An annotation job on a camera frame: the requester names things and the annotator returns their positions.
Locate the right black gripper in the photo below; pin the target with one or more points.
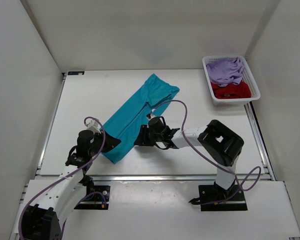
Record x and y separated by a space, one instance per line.
143 140

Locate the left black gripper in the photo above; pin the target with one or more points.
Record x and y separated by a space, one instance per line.
111 142

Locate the teal t shirt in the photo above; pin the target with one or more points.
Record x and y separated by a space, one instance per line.
126 122

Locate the lavender t shirt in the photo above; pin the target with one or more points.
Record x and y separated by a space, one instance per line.
226 71

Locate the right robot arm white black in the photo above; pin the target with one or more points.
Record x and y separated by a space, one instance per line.
222 144

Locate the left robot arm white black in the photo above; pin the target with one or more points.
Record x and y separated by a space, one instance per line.
44 216

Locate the red t shirt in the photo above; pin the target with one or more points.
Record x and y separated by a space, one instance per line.
231 91

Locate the white plastic basket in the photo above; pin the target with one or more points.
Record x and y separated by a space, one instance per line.
248 78

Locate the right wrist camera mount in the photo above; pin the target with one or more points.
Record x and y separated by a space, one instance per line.
150 115

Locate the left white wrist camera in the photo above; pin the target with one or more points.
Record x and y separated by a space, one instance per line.
93 126

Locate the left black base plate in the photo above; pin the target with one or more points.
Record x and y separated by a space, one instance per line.
98 197

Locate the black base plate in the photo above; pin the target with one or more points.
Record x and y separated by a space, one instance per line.
98 197
213 198

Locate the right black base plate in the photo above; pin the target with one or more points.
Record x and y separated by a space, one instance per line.
213 198

